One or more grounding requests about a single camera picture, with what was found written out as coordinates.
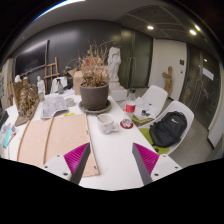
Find grey plant saucer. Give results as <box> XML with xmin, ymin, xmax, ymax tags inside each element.
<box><xmin>78</xmin><ymin>99</ymin><xmax>112</xmax><ymax>115</ymax></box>

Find clear red-label drink bottle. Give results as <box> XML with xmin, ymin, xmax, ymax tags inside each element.
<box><xmin>123</xmin><ymin>87</ymin><xmax>137</xmax><ymax>128</ymax></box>

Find black backpack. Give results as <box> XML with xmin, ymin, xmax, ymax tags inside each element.
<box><xmin>148</xmin><ymin>110</ymin><xmax>188</xmax><ymax>149</ymax></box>

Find white stone statue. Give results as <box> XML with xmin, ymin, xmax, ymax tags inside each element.
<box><xmin>107</xmin><ymin>45</ymin><xmax>128</xmax><ymax>102</ymax></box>

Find dried plant in brown pot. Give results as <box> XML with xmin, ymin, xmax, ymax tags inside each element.
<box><xmin>77</xmin><ymin>41</ymin><xmax>111</xmax><ymax>112</ymax></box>

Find grey folded papers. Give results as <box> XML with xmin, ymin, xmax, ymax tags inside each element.
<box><xmin>40</xmin><ymin>95</ymin><xmax>69</xmax><ymax>120</ymax></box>

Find long ceiling light strip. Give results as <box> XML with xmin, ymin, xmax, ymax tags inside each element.
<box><xmin>31</xmin><ymin>0</ymin><xmax>87</xmax><ymax>23</ymax></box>

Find white green-label spray bottle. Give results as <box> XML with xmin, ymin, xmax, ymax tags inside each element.
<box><xmin>36</xmin><ymin>75</ymin><xmax>46</xmax><ymax>102</ymax></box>

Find thin stirring stick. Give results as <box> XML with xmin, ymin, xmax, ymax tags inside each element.
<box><xmin>94</xmin><ymin>113</ymin><xmax>105</xmax><ymax>124</ymax></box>

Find white mug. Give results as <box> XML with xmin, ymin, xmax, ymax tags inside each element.
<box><xmin>96</xmin><ymin>113</ymin><xmax>120</xmax><ymax>135</ymax></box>

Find colourful book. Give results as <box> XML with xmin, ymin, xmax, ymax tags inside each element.
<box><xmin>0</xmin><ymin>122</ymin><xmax>18</xmax><ymax>149</ymax></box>

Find wooden easel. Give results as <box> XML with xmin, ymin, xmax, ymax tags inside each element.
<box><xmin>43</xmin><ymin>56</ymin><xmax>61</xmax><ymax>95</ymax></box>

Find black box device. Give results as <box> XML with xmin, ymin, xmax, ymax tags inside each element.
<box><xmin>0</xmin><ymin>109</ymin><xmax>10</xmax><ymax>129</ymax></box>

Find cardboard box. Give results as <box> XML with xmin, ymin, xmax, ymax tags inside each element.
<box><xmin>68</xmin><ymin>68</ymin><xmax>86</xmax><ymax>96</ymax></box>

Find beige plywood sheet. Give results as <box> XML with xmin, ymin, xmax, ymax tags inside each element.
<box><xmin>16</xmin><ymin>113</ymin><xmax>100</xmax><ymax>178</ymax></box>

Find golden relief sculpture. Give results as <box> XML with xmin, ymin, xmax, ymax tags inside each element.
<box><xmin>13</xmin><ymin>77</ymin><xmax>40</xmax><ymax>127</ymax></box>

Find black wall screen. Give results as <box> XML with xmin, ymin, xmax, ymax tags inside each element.
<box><xmin>14</xmin><ymin>39</ymin><xmax>50</xmax><ymax>76</ymax></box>

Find green seat cushion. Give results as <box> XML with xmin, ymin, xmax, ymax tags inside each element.
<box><xmin>132</xmin><ymin>114</ymin><xmax>155</xmax><ymax>125</ymax></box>
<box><xmin>138</xmin><ymin>126</ymin><xmax>170</xmax><ymax>156</ymax></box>

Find small white jar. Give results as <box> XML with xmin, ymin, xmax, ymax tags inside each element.
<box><xmin>64</xmin><ymin>97</ymin><xmax>76</xmax><ymax>108</ymax></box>

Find flat round red coaster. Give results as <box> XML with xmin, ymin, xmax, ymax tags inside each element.
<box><xmin>119</xmin><ymin>119</ymin><xmax>135</xmax><ymax>130</ymax></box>

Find wooden figure statue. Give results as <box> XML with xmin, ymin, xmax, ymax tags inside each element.
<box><xmin>162</xmin><ymin>65</ymin><xmax>174</xmax><ymax>98</ymax></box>

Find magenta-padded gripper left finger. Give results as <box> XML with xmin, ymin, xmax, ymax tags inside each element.
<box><xmin>42</xmin><ymin>142</ymin><xmax>92</xmax><ymax>186</ymax></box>

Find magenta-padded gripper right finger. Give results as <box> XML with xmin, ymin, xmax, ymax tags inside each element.
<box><xmin>131</xmin><ymin>142</ymin><xmax>184</xmax><ymax>187</ymax></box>

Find dark double door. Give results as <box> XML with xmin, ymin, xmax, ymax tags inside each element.
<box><xmin>119</xmin><ymin>29</ymin><xmax>154</xmax><ymax>89</ymax></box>

